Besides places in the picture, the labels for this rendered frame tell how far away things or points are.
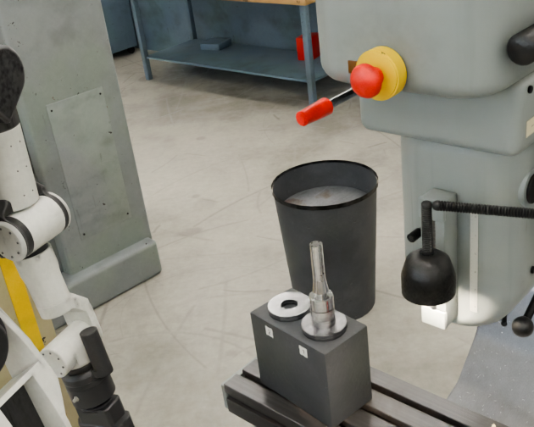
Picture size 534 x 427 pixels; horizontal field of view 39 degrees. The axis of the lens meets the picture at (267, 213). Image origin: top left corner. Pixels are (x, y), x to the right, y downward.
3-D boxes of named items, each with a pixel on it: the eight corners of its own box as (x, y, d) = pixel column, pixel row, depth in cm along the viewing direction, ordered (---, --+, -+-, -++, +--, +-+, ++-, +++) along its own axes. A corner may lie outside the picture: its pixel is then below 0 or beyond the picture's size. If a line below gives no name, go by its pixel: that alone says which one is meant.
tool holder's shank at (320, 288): (332, 293, 143) (327, 242, 138) (321, 301, 141) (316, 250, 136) (319, 287, 145) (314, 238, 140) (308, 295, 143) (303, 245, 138)
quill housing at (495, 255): (509, 352, 109) (517, 150, 94) (391, 308, 122) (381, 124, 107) (564, 291, 121) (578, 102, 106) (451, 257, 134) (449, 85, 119)
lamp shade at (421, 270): (395, 302, 99) (393, 262, 97) (408, 274, 105) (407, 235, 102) (449, 309, 97) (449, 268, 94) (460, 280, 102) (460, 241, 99)
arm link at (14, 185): (-21, 256, 133) (-58, 139, 123) (28, 223, 143) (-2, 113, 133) (29, 265, 128) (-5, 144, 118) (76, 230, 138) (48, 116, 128)
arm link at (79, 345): (50, 397, 144) (28, 348, 140) (84, 363, 153) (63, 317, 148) (96, 401, 139) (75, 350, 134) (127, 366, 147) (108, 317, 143)
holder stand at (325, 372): (332, 430, 148) (324, 349, 139) (259, 382, 163) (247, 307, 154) (373, 398, 154) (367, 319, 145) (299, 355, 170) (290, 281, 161)
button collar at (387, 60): (398, 104, 85) (397, 52, 82) (356, 97, 89) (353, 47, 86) (408, 98, 86) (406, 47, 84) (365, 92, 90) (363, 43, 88)
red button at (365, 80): (375, 102, 84) (374, 68, 82) (347, 98, 86) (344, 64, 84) (392, 94, 86) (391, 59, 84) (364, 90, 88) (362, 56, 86)
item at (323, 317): (341, 320, 146) (338, 296, 144) (325, 332, 143) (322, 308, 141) (322, 312, 149) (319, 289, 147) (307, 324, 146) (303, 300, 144)
